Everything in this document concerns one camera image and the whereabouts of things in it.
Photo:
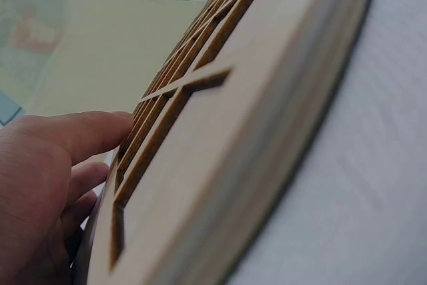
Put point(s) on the round wooden cutout board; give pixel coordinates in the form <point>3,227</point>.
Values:
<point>213,171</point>

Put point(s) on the person's left hand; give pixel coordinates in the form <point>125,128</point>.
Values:
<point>36,178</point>

